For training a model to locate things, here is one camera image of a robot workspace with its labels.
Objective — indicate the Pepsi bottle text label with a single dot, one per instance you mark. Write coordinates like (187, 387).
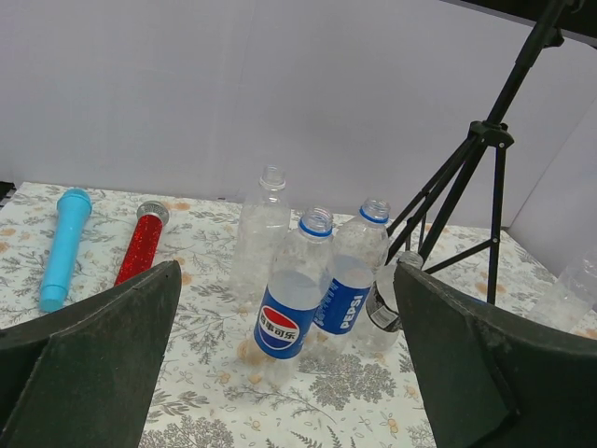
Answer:
(360, 247)

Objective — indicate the Pepsi bottle logo label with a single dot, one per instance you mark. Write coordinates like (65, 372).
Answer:
(297, 283)

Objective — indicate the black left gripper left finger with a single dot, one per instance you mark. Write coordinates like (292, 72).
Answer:
(84, 376)

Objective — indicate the tall clear plastic bottle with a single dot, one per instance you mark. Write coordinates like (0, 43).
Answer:
(263, 224)

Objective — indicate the small black-label clear bottle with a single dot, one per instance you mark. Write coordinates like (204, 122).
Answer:
(379, 323)

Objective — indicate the blue toy microphone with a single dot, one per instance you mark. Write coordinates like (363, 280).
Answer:
(74, 209)

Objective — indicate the red glitter toy microphone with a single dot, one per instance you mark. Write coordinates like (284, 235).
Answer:
(152, 217)

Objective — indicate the floral tablecloth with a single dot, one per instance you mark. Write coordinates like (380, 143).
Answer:
(205, 395)

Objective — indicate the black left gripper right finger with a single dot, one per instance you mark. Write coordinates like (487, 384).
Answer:
(489, 378)

